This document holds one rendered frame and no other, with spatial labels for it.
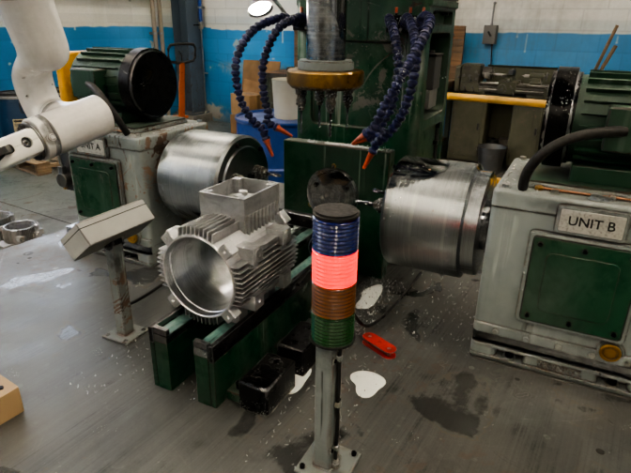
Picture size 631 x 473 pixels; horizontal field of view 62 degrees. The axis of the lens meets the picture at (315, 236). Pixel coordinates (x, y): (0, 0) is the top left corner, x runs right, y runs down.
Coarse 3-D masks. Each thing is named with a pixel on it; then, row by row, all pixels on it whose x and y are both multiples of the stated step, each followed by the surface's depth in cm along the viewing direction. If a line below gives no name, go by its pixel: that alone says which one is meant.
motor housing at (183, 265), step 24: (216, 216) 95; (192, 240) 101; (216, 240) 90; (240, 240) 93; (264, 240) 96; (168, 264) 97; (192, 264) 103; (216, 264) 108; (240, 264) 90; (264, 264) 94; (288, 264) 103; (192, 288) 101; (216, 288) 104; (240, 288) 89; (264, 288) 97; (192, 312) 96; (216, 312) 96
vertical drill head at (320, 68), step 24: (312, 0) 114; (336, 0) 113; (312, 24) 116; (336, 24) 115; (312, 48) 118; (336, 48) 117; (288, 72) 119; (312, 72) 115; (336, 72) 115; (360, 72) 118; (336, 96) 118
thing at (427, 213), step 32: (416, 160) 113; (448, 160) 113; (384, 192) 126; (416, 192) 107; (448, 192) 105; (480, 192) 104; (384, 224) 110; (416, 224) 107; (448, 224) 104; (480, 224) 107; (384, 256) 116; (416, 256) 111; (448, 256) 107; (480, 256) 116
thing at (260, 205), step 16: (240, 176) 106; (208, 192) 96; (224, 192) 103; (240, 192) 100; (256, 192) 96; (272, 192) 101; (208, 208) 97; (224, 208) 95; (240, 208) 94; (256, 208) 97; (272, 208) 102; (240, 224) 95; (256, 224) 97
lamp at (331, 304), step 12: (312, 288) 70; (324, 288) 67; (348, 288) 68; (312, 300) 71; (324, 300) 68; (336, 300) 68; (348, 300) 69; (324, 312) 69; (336, 312) 68; (348, 312) 69
